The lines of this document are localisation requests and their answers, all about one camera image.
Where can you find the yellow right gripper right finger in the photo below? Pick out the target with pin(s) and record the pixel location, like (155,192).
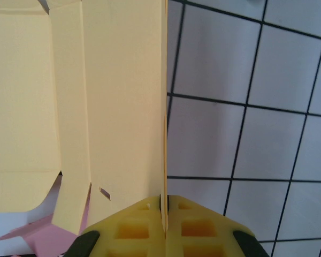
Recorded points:
(216,235)

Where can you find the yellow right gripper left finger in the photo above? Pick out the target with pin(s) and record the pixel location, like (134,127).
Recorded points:
(109,233)

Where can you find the yellow paper box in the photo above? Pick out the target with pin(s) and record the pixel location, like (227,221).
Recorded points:
(109,107)

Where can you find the pink paper box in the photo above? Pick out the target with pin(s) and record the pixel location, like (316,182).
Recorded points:
(50,237)

